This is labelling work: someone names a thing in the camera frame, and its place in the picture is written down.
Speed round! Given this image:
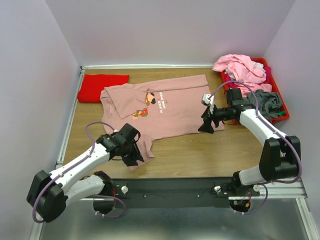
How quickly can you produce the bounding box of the dusty pink graphic t-shirt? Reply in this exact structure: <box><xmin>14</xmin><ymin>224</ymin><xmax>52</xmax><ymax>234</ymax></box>
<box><xmin>100</xmin><ymin>75</ymin><xmax>210</xmax><ymax>170</ymax></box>

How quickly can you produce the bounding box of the green t-shirt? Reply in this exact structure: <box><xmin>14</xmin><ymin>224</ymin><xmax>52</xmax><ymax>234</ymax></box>
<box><xmin>277</xmin><ymin>110</ymin><xmax>286</xmax><ymax>117</ymax></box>

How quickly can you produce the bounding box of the magenta t-shirt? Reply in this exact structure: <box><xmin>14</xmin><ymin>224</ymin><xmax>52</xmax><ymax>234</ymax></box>
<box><xmin>225</xmin><ymin>66</ymin><xmax>272</xmax><ymax>85</ymax></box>

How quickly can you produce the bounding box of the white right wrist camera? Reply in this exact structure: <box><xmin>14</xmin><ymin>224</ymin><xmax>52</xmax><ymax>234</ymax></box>
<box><xmin>201</xmin><ymin>94</ymin><xmax>215</xmax><ymax>113</ymax></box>

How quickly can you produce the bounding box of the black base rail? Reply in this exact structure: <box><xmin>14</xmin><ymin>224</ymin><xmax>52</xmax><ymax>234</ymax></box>
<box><xmin>82</xmin><ymin>176</ymin><xmax>266</xmax><ymax>210</ymax></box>

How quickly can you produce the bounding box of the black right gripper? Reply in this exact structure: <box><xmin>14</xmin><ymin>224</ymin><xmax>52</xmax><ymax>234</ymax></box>
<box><xmin>197</xmin><ymin>103</ymin><xmax>234</xmax><ymax>134</ymax></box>

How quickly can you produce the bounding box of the light pink t-shirt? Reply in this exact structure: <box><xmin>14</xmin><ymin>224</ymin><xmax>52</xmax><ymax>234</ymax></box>
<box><xmin>212</xmin><ymin>54</ymin><xmax>272</xmax><ymax>97</ymax></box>

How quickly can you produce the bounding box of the white printed t-shirt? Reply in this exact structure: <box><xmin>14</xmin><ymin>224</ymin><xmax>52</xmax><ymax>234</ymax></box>
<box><xmin>225</xmin><ymin>62</ymin><xmax>266</xmax><ymax>83</ymax></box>

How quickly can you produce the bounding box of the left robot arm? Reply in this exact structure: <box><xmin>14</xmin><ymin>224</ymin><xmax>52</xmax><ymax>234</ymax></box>
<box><xmin>26</xmin><ymin>123</ymin><xmax>143</xmax><ymax>224</ymax></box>

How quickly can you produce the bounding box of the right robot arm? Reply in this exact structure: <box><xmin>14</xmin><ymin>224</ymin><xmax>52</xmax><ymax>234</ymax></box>
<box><xmin>198</xmin><ymin>88</ymin><xmax>302</xmax><ymax>196</ymax></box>

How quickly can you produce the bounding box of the folded red t-shirt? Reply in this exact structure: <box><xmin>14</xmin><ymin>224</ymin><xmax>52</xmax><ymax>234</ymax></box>
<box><xmin>77</xmin><ymin>74</ymin><xmax>129</xmax><ymax>104</ymax></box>

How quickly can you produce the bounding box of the grey t-shirt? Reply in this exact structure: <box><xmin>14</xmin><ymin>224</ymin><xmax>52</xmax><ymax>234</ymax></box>
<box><xmin>243</xmin><ymin>89</ymin><xmax>283</xmax><ymax>119</ymax></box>

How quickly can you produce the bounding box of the red plastic bin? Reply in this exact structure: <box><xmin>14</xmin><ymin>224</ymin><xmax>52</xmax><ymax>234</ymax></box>
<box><xmin>219</xmin><ymin>57</ymin><xmax>290</xmax><ymax>124</ymax></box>

